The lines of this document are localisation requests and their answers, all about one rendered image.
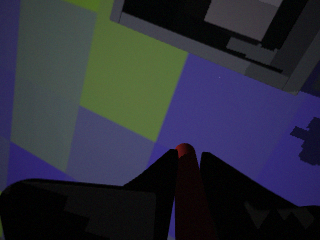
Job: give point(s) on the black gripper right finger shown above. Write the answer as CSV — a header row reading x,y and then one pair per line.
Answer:
x,y
242,209

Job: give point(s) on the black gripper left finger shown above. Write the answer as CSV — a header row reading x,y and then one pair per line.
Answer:
x,y
47,209

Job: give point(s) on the dark red peg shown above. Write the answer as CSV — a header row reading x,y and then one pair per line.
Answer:
x,y
192,215

